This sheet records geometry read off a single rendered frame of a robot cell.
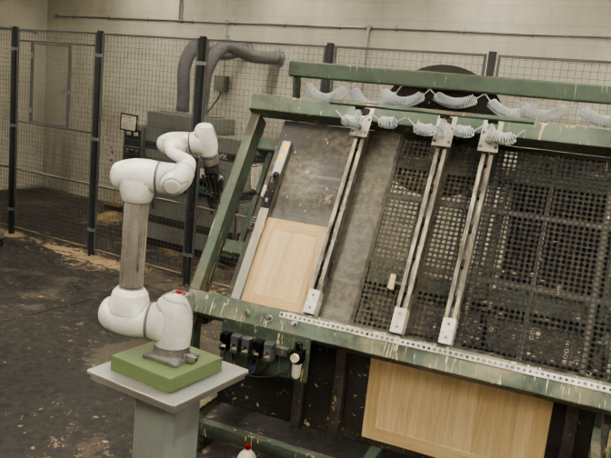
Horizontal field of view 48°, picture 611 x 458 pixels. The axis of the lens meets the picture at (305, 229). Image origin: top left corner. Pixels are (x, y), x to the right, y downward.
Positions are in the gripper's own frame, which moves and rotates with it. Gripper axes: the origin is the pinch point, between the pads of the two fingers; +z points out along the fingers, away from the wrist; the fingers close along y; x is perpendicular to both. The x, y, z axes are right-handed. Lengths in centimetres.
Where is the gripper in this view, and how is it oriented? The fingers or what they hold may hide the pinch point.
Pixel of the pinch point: (216, 198)
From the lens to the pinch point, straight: 355.3
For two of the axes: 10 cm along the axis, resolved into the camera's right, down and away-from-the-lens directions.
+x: -4.3, 5.3, -7.3
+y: -9.0, -1.8, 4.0
